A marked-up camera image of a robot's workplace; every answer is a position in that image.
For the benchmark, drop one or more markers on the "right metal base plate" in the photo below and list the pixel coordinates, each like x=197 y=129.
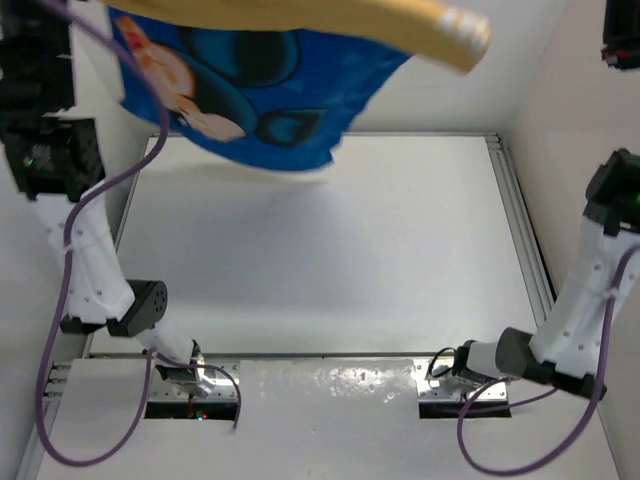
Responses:
x=435 y=383

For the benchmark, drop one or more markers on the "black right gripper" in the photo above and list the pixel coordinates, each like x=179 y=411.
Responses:
x=621 y=25

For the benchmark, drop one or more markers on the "white front cover board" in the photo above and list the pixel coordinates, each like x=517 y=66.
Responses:
x=299 y=420

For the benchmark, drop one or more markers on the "metal base plate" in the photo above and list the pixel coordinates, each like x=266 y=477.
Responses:
x=435 y=383
x=171 y=384

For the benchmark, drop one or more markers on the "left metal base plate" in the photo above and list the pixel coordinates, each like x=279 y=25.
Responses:
x=171 y=384

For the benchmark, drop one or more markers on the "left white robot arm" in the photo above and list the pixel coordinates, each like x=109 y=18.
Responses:
x=57 y=165

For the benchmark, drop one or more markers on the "yellow blue printed pillowcase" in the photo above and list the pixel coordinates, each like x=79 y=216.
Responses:
x=275 y=85

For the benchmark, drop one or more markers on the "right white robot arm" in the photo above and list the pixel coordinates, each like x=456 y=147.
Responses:
x=568 y=350

